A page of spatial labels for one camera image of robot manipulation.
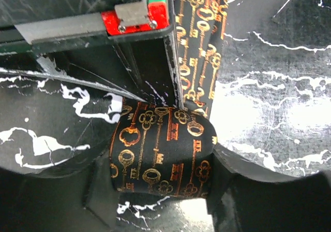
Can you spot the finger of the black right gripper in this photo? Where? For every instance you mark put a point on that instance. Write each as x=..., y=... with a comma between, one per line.
x=147, y=69

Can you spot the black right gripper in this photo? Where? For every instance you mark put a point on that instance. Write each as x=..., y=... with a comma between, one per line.
x=26, y=23

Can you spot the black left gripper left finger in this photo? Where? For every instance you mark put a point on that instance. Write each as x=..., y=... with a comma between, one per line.
x=77, y=195

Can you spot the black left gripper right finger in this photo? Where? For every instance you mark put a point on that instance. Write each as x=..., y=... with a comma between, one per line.
x=245, y=196

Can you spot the black key pattern tie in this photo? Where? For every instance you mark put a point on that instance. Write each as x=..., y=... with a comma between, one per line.
x=167, y=151

